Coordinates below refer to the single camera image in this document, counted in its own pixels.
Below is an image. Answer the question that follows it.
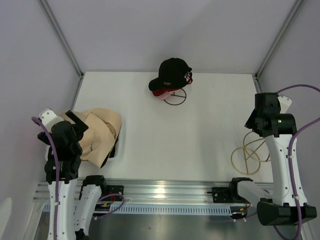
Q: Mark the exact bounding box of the gold wire hat stand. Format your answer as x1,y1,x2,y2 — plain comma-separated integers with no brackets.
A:
230,131,271,176

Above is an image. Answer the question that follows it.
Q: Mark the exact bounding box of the black wire hat stand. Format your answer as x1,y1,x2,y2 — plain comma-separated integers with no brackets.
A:
164,88,187,106

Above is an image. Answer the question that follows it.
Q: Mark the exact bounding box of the red baseball cap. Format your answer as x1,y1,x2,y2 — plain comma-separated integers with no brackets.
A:
152,72,193,100

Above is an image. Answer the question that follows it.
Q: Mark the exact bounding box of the black sport baseball cap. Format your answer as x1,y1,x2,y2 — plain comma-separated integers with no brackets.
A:
148,57,192,92

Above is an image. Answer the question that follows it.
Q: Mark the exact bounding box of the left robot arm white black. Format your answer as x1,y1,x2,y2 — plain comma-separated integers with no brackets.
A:
32,108,108,240

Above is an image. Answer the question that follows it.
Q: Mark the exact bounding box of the beige bucket hat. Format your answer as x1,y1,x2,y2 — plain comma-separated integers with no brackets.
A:
73,108,122,168

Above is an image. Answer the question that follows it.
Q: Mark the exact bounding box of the white plastic bin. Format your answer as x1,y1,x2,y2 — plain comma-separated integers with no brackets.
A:
44,128,126,161

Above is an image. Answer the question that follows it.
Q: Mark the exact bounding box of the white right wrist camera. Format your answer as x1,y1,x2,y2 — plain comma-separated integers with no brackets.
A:
278,95,293,114

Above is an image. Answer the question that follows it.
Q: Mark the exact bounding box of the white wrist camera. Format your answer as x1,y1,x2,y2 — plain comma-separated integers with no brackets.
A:
38,108,63,133
278,95,293,114

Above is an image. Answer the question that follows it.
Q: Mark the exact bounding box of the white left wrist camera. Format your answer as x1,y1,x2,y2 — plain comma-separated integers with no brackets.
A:
38,108,63,133

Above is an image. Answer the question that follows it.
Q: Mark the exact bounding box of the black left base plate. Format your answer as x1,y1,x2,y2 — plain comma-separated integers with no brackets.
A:
101,185,124,203

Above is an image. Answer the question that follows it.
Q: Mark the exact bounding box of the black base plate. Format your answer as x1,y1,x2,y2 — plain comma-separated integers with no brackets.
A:
101,185,124,203
207,187,249,204

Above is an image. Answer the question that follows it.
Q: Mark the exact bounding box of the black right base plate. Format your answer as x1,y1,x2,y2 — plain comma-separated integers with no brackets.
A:
207,187,249,204

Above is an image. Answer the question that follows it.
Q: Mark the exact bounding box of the aluminium mounting rail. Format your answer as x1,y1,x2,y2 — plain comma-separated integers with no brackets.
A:
32,177,307,207

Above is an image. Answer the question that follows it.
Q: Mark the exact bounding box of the white slotted cable duct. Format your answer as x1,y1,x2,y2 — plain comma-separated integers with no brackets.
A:
42,204,232,216

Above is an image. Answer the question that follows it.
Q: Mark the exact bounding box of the right aluminium frame post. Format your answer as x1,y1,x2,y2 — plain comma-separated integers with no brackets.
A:
254,0,306,81

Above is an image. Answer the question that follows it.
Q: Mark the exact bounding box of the aluminium frame post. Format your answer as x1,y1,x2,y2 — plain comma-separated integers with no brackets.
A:
37,0,85,78
254,0,306,81

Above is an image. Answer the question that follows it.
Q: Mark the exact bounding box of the left aluminium frame post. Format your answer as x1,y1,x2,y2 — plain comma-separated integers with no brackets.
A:
37,0,85,78

